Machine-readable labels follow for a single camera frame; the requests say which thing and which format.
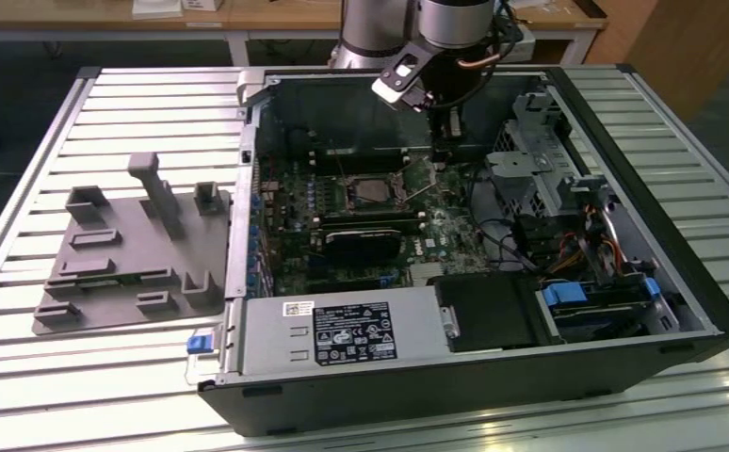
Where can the metal locking lever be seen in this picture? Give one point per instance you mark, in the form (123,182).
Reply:
(341,167)

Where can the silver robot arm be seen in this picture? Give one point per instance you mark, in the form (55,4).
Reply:
(365,28)

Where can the CPU socket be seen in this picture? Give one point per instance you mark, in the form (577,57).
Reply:
(347,193)

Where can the grey metal drive cage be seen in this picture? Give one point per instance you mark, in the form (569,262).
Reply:
(528,165)

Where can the RAM stick with white label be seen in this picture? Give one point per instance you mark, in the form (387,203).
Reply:
(370,219)

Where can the green motherboard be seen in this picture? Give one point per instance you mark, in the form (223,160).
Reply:
(453,240)

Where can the black graphics card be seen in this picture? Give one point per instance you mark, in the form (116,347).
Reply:
(358,247)

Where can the wooden cabinet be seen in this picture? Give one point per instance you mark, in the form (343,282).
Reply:
(685,47)

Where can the silver chipset heat sink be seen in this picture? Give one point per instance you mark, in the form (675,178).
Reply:
(426,274)

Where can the white box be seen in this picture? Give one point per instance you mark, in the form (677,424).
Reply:
(157,8)
(202,4)

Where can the hard disk in blue carrier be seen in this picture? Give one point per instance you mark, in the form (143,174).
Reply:
(562,294)

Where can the black plastic shroud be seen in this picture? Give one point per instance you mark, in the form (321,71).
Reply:
(490,311)

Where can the blue plastic clip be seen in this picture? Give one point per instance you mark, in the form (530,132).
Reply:
(652,288)

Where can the grey power supply unit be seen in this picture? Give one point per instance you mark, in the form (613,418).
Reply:
(263,339)

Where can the grey plastic parts rack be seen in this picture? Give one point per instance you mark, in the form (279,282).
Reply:
(126,245)

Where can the wooden desk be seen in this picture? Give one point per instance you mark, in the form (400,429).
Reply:
(56,23)

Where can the black open PC case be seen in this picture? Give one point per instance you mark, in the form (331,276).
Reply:
(402,400)

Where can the blue case latch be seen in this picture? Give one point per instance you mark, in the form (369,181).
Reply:
(199,343)

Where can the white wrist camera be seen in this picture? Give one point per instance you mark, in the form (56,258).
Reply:
(390,92)

